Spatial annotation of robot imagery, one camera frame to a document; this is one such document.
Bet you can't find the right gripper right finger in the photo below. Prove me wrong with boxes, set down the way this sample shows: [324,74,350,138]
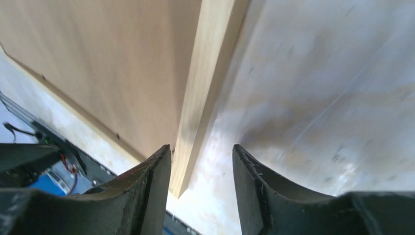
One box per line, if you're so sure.
[232,144,415,235]

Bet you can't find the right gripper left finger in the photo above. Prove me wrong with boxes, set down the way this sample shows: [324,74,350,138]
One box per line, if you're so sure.
[0,145,171,235]

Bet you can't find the light wooden picture frame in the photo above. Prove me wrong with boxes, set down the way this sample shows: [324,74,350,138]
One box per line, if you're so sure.
[0,0,248,197]

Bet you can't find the brown frame backing board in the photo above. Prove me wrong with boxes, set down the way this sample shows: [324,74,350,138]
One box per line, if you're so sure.
[0,0,201,157]

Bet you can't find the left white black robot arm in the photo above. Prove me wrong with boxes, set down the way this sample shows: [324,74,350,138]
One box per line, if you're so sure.
[0,122,61,188]

